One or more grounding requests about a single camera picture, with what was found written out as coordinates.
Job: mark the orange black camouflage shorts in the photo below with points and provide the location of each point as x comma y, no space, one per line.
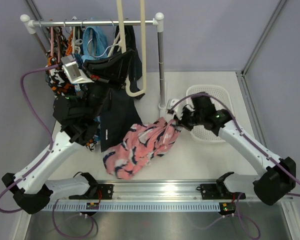
56,78

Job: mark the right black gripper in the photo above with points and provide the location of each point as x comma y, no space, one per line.
182,122

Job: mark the white plastic hanger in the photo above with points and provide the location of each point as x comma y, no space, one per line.
76,41

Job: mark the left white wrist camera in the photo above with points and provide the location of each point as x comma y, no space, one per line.
72,71

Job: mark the right aluminium frame post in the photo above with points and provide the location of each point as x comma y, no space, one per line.
264,35

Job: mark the aluminium frame post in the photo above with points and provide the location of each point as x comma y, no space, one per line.
264,35
34,10

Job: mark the beige wooden hanger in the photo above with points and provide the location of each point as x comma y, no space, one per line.
122,44

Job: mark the light blue shorts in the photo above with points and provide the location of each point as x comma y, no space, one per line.
94,44

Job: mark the navy blue shorts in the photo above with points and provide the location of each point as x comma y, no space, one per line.
119,112

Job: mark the pink shark print shorts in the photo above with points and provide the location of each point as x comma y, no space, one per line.
140,145

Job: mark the left aluminium frame post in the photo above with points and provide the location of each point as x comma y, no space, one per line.
34,10

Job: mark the white metal clothes rack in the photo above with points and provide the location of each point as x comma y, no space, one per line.
157,21

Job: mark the pink hanger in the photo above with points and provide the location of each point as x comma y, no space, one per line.
53,37

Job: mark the white slotted cable duct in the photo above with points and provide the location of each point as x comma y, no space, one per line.
67,206

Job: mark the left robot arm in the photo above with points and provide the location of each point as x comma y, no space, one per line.
31,187

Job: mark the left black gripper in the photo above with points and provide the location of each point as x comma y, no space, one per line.
112,69

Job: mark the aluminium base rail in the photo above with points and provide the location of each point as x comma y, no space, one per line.
167,190

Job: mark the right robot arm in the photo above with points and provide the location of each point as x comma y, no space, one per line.
275,176

